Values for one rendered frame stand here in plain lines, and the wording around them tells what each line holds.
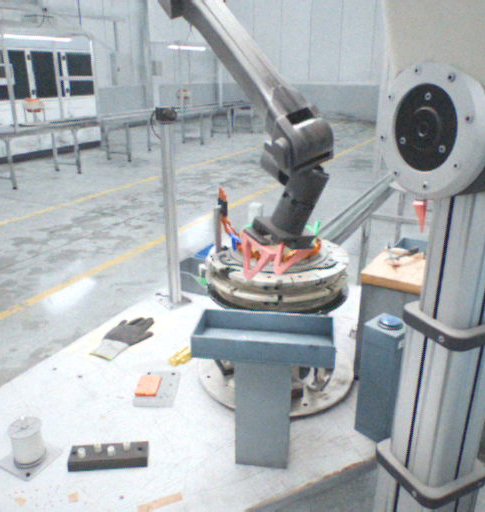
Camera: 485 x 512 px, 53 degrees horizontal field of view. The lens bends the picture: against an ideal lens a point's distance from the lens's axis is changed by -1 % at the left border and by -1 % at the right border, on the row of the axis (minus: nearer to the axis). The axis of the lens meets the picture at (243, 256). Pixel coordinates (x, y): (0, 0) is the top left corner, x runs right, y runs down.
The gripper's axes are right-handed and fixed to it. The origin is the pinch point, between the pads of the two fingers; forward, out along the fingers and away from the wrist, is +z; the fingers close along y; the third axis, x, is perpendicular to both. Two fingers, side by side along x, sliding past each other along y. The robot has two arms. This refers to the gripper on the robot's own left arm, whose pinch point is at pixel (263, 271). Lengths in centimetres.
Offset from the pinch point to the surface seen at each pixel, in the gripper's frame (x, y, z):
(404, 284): 11.6, -36.5, -0.4
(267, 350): 8.2, 1.5, 10.3
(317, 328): 8.9, -11.7, 8.1
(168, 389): -13.5, -7.2, 43.4
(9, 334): -180, -65, 177
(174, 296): -49, -39, 48
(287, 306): -1.0, -16.6, 11.4
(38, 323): -181, -83, 174
